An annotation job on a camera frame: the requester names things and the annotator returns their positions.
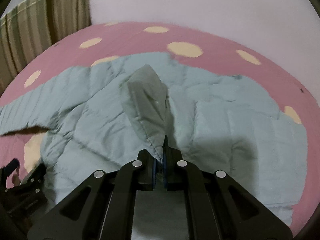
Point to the pink polka dot bedsheet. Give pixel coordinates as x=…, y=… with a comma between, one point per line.
x=218, y=55

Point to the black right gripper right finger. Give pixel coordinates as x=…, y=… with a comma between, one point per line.
x=179, y=174

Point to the light blue puffer jacket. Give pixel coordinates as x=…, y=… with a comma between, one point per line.
x=251, y=156

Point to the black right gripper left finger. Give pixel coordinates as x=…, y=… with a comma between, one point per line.
x=139, y=174

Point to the green striped pillow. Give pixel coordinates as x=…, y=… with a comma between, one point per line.
x=35, y=25

